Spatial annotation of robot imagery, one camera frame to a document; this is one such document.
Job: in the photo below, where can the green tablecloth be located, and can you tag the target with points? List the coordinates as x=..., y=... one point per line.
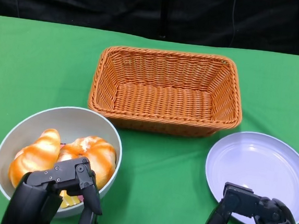
x=38, y=68

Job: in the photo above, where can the lavender round plate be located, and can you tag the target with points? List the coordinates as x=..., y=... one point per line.
x=255, y=163

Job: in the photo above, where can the long croissant bread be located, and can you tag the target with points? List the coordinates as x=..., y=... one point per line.
x=38, y=152

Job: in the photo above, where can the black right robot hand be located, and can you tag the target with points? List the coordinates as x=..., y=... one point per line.
x=276, y=222

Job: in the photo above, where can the pale grey-green bowl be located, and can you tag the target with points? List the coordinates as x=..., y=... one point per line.
x=67, y=123

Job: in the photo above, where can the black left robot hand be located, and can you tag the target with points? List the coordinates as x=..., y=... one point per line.
x=34, y=199

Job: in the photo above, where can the orange wicker basket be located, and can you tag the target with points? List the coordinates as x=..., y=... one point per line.
x=163, y=102

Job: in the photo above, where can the black backdrop curtain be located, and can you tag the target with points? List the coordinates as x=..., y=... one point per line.
x=96, y=2

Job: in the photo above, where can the yellow striped cake slice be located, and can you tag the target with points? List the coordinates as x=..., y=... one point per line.
x=71, y=202

